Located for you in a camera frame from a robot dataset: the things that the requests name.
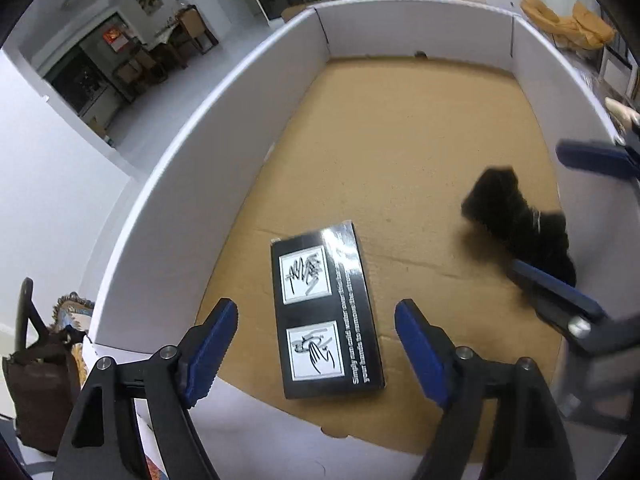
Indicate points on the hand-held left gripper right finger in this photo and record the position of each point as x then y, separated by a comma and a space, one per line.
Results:
420, 345

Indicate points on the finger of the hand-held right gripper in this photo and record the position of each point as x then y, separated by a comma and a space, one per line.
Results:
590, 156
555, 290

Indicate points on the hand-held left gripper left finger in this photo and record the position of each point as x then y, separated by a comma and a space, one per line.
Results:
210, 345

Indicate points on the black box with hand pictures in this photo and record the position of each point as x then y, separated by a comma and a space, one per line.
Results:
360, 310

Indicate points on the black fuzzy cloth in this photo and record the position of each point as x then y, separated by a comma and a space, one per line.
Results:
520, 220

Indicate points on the large white cardboard box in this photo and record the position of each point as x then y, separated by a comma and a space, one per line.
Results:
200, 185

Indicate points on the orange lounge chair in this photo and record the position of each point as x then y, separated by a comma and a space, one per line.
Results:
590, 27

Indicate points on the patterned fringed cushion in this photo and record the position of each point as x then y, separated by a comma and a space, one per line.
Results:
75, 315

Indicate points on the orange footstool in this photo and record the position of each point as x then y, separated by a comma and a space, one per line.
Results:
540, 12

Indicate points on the brown bag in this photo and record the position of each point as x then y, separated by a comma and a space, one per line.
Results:
40, 395

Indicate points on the dark glass balcony door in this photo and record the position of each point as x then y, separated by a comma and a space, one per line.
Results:
80, 80

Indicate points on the red window poster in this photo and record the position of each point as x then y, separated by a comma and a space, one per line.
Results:
113, 37

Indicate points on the brown cardboard box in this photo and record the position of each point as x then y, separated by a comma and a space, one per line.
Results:
295, 11

